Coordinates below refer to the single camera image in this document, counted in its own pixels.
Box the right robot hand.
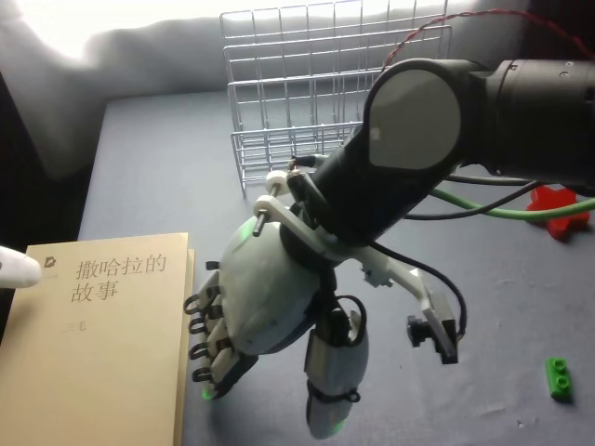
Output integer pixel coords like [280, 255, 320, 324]
[185, 217, 373, 440]

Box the beige paperback book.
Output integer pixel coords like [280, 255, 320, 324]
[0, 230, 196, 446]

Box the grey table cloth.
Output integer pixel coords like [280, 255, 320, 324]
[76, 90, 595, 446]

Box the white backdrop cloth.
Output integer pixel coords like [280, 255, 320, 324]
[0, 0, 529, 180]

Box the green toy block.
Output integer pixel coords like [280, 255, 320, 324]
[544, 356, 574, 404]

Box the red star block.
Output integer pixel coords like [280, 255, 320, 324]
[524, 184, 595, 243]

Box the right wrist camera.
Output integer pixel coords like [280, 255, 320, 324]
[405, 296, 462, 366]

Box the black right camera cable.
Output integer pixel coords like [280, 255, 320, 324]
[371, 241, 469, 345]

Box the white wire rack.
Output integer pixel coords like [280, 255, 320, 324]
[218, 0, 455, 199]

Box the thick green cable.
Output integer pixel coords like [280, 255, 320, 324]
[430, 185, 595, 223]

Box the red twisted cable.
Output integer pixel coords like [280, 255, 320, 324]
[383, 9, 595, 69]

